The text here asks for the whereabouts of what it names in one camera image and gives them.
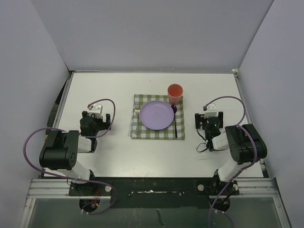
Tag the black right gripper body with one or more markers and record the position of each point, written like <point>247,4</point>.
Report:
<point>200,118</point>

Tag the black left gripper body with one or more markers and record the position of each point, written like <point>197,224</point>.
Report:
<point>99,125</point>

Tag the purple plastic spoon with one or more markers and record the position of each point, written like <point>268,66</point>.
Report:
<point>174,108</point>

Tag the orange plastic cup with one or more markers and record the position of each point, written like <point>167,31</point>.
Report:
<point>174,92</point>

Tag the silver metal fork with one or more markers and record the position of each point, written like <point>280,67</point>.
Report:
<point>137,112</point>

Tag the purple plastic plate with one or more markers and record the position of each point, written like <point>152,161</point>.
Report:
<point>156,115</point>

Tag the green white checkered cloth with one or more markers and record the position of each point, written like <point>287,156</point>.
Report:
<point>165,134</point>

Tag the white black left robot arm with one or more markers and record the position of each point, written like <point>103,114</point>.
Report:
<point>60,150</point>

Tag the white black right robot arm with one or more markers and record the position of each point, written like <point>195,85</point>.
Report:
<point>244,143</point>

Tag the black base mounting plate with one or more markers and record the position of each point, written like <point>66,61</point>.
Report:
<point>159,201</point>

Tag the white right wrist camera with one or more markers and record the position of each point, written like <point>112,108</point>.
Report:
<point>210,110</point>

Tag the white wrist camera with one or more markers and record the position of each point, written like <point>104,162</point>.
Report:
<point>96,109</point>
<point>210,110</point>

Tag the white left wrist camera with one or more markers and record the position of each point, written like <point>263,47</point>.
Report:
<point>96,109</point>

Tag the aluminium front frame rail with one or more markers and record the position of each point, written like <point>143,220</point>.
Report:
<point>58,188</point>

